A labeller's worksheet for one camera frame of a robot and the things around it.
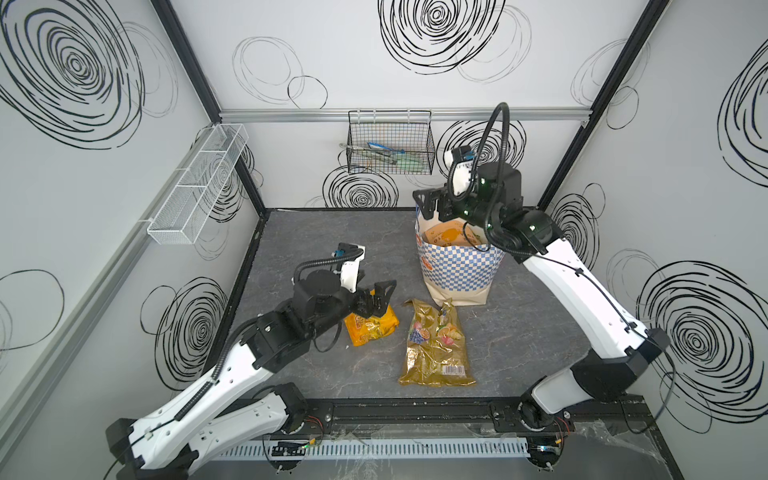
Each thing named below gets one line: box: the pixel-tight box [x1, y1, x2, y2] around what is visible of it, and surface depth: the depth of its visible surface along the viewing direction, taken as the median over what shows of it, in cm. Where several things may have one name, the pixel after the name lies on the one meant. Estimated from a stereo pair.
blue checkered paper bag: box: [415, 206, 506, 307], surface depth 84 cm
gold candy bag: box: [398, 298, 477, 387], surface depth 81 cm
